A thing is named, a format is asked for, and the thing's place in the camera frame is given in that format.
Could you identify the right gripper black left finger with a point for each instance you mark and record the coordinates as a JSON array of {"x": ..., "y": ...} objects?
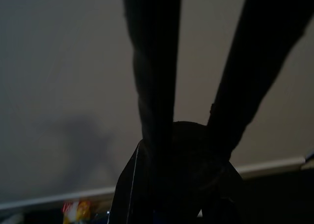
[{"x": 154, "y": 62}]

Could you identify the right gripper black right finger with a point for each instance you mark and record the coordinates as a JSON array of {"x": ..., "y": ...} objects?
[{"x": 255, "y": 57}]

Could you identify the yellow snack packet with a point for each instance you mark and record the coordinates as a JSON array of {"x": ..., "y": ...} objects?
[{"x": 78, "y": 210}]

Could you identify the white baseboard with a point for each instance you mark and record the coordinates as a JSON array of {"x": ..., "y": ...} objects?
[{"x": 49, "y": 200}]

